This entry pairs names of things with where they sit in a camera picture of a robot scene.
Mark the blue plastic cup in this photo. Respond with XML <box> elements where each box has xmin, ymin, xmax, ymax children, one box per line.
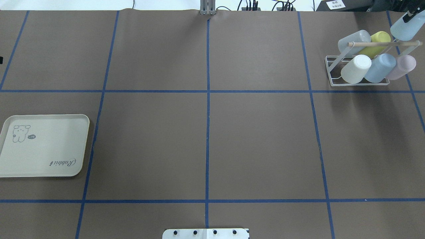
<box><xmin>364</xmin><ymin>53</ymin><xmax>397</xmax><ymax>83</ymax></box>
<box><xmin>390</xmin><ymin>11</ymin><xmax>425</xmax><ymax>41</ymax></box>

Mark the pink plastic cup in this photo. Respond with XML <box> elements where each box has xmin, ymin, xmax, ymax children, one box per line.
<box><xmin>385</xmin><ymin>55</ymin><xmax>416</xmax><ymax>80</ymax></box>

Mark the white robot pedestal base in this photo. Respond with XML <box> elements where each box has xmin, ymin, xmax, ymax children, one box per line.
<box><xmin>162</xmin><ymin>228</ymin><xmax>250</xmax><ymax>239</ymax></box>

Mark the white wire cup rack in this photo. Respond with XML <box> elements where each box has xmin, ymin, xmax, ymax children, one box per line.
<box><xmin>324</xmin><ymin>41</ymin><xmax>424</xmax><ymax>87</ymax></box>

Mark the white plastic cup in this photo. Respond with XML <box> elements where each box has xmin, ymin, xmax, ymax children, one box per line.
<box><xmin>341</xmin><ymin>54</ymin><xmax>372</xmax><ymax>84</ymax></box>

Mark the aluminium frame post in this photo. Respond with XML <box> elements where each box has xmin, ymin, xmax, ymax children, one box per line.
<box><xmin>199</xmin><ymin>0</ymin><xmax>216</xmax><ymax>15</ymax></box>

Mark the cream plastic tray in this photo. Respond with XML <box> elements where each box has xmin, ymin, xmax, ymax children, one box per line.
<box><xmin>0</xmin><ymin>115</ymin><xmax>90</xmax><ymax>178</ymax></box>

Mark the grey plastic cup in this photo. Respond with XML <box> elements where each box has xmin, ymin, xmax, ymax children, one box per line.
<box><xmin>338</xmin><ymin>30</ymin><xmax>371</xmax><ymax>57</ymax></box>

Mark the yellow plastic cup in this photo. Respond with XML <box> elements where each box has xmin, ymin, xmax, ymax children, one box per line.
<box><xmin>359</xmin><ymin>31</ymin><xmax>391</xmax><ymax>57</ymax></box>

